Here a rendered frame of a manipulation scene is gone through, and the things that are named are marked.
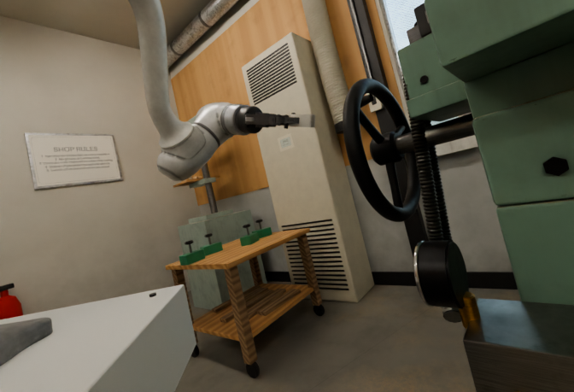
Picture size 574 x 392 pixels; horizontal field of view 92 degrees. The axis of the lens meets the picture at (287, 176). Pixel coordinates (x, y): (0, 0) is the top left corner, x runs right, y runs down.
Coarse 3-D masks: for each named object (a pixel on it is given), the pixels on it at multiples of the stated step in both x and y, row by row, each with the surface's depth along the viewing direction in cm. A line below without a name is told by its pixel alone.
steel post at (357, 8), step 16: (352, 0) 177; (352, 16) 179; (368, 16) 176; (368, 32) 174; (368, 48) 174; (368, 64) 174; (384, 80) 173; (384, 112) 172; (384, 128) 173; (400, 176) 170; (416, 224) 167; (416, 240) 168
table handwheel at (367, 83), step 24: (360, 96) 49; (384, 96) 59; (360, 120) 50; (456, 120) 46; (360, 144) 45; (384, 144) 53; (408, 144) 51; (432, 144) 49; (360, 168) 45; (408, 168) 64; (408, 192) 60; (384, 216) 49; (408, 216) 53
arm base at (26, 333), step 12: (12, 324) 26; (24, 324) 26; (36, 324) 27; (48, 324) 27; (0, 336) 23; (12, 336) 24; (24, 336) 25; (36, 336) 26; (0, 348) 23; (12, 348) 24; (24, 348) 25; (0, 360) 22
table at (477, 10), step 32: (448, 0) 22; (480, 0) 20; (512, 0) 19; (544, 0) 18; (448, 32) 22; (480, 32) 21; (512, 32) 19; (544, 32) 20; (448, 64) 22; (480, 64) 24; (512, 64) 27; (448, 96) 41
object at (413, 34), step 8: (416, 8) 44; (424, 8) 43; (416, 16) 44; (424, 16) 43; (424, 24) 43; (408, 32) 49; (416, 32) 48; (424, 32) 44; (408, 40) 49; (416, 40) 48
